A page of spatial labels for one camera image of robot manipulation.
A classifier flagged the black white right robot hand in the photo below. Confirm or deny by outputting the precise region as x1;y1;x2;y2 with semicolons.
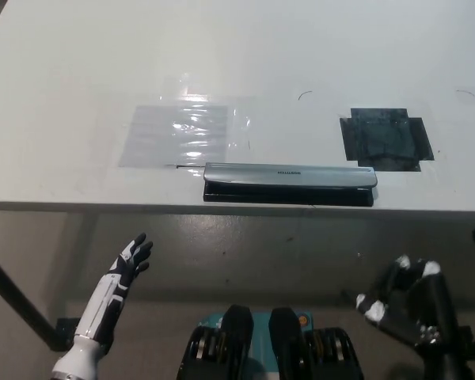
355;255;461;358

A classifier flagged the black tape patch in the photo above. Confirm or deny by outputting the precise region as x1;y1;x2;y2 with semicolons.
338;107;435;173

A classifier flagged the clear plastic sheet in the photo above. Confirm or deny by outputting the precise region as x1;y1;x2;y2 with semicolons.
117;93;259;170

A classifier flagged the black teal robot body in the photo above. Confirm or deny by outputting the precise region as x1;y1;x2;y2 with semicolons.
177;303;366;380

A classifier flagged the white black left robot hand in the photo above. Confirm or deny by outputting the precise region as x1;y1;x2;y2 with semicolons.
74;232;154;350

